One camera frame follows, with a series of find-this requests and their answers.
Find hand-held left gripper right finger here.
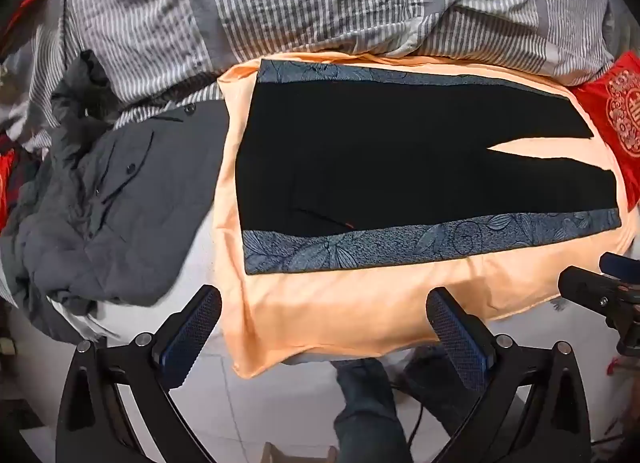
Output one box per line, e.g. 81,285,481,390
425,286,593,463

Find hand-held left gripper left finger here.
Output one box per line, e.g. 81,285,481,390
55,284,223,463

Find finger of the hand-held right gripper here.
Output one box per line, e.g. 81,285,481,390
599,252,640,289
558,266,626,315

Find black pants with patterned trim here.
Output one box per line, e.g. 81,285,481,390
235,59,622,275

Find orange bed sheet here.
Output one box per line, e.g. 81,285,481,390
212,50,633,379

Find person's leg in jeans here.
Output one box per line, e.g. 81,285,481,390
331,357,417,463

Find dark grey jacket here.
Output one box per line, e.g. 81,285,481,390
0,50,231,344

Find red cushion with gold print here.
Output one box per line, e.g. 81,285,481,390
570,50,640,209

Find cardboard box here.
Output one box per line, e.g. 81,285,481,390
262,441,339,463

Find grey striped duvet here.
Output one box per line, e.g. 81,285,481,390
0,0,618,154

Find black cable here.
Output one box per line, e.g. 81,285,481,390
404,390,427,450

